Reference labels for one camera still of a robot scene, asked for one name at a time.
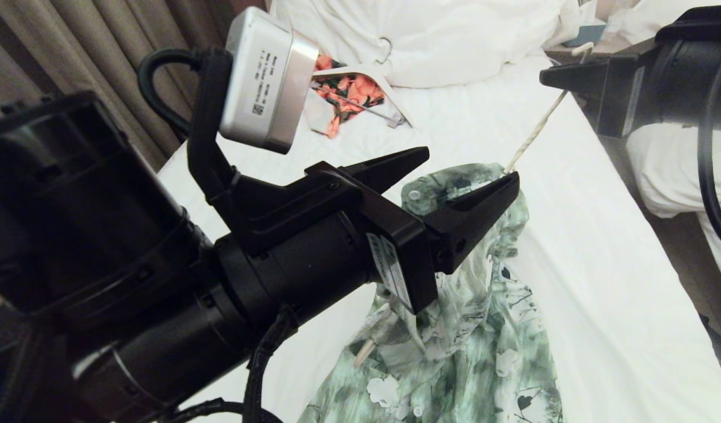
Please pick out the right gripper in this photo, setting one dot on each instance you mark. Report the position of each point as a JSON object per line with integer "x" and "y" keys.
{"x": 677, "y": 82}

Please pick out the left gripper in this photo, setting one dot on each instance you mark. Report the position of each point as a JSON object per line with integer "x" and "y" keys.
{"x": 313, "y": 264}

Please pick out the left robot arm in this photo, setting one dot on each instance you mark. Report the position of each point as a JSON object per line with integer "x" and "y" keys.
{"x": 73, "y": 205}

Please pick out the cream wooden hanger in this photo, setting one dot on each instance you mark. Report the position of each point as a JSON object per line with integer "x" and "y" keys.
{"x": 536, "y": 132}

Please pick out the white hanger with metal hook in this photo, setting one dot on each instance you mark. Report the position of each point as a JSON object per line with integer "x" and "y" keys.
{"x": 360, "y": 71}

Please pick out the green floral shirt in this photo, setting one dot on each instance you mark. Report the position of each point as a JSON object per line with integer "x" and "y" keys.
{"x": 466, "y": 352}

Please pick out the bed with white sheet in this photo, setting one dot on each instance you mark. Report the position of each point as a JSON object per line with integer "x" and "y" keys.
{"x": 601, "y": 264}

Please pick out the blue flat item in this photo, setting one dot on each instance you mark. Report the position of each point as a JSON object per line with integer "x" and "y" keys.
{"x": 582, "y": 36}

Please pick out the brown nightstand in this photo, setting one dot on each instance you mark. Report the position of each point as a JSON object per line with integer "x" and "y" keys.
{"x": 616, "y": 47}

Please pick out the white bedding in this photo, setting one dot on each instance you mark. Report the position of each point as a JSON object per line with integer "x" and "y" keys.
{"x": 648, "y": 14}

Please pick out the white pillow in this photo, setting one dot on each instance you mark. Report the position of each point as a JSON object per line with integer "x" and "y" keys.
{"x": 454, "y": 41}

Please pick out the white duvet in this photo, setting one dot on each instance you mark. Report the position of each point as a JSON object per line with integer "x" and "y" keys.
{"x": 660, "y": 170}

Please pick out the orange floral garment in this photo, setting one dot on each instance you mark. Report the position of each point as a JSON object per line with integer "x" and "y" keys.
{"x": 354, "y": 88}

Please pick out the beige curtain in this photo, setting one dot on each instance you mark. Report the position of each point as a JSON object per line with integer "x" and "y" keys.
{"x": 73, "y": 47}

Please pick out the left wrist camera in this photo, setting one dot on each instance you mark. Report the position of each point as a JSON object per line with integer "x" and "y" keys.
{"x": 260, "y": 76}

